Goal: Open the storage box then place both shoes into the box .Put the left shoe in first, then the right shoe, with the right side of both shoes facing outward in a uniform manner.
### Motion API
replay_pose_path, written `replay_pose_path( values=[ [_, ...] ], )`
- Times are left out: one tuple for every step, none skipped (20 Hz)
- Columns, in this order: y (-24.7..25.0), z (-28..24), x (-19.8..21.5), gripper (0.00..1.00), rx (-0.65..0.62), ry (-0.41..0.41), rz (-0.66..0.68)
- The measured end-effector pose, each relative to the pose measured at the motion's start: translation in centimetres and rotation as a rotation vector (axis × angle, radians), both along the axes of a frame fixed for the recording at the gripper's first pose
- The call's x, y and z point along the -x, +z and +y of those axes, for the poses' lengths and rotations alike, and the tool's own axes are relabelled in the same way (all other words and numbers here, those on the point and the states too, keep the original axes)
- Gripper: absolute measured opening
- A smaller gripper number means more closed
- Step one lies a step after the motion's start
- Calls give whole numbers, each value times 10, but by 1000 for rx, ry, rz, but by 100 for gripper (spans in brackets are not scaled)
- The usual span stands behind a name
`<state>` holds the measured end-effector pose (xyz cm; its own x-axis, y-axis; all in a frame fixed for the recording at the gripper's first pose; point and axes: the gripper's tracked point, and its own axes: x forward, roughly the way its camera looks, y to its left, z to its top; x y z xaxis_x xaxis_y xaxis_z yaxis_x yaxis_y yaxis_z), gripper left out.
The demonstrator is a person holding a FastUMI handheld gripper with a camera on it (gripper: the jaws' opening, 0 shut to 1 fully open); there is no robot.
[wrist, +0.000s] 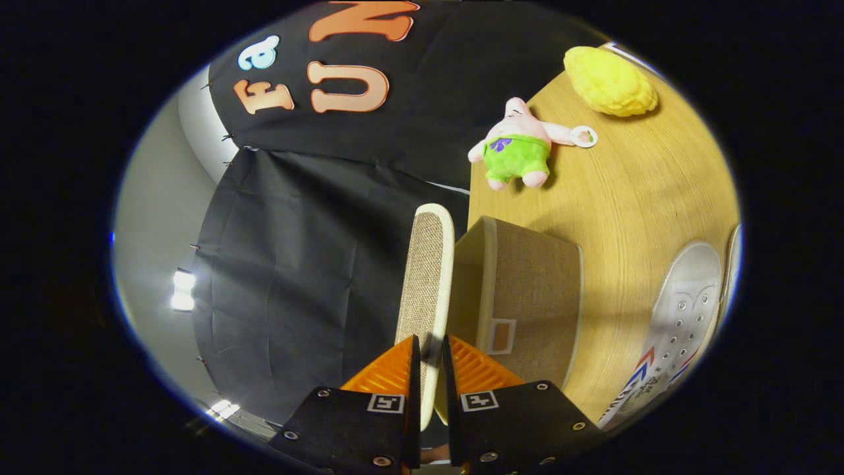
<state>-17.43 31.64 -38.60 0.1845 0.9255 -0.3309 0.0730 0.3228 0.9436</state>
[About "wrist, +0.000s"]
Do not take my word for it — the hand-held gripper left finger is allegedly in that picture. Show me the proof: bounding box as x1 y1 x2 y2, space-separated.
267 334 423 475

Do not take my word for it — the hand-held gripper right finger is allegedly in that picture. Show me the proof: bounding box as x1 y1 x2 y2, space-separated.
440 333 604 475

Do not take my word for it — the brown fabric storage box lid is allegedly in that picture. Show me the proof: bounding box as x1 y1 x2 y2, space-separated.
394 203 456 433

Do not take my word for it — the brown fabric storage box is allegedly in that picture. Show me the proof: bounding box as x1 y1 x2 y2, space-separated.
448 216 584 390

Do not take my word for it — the white canvas shoe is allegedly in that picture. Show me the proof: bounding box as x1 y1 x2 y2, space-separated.
597 241 723 429
719 223 744 324

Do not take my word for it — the pink star plush toy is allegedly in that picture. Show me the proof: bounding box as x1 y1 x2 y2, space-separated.
468 97 599 191

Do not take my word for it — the yellow plush toy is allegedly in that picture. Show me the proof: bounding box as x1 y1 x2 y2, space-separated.
564 45 659 118

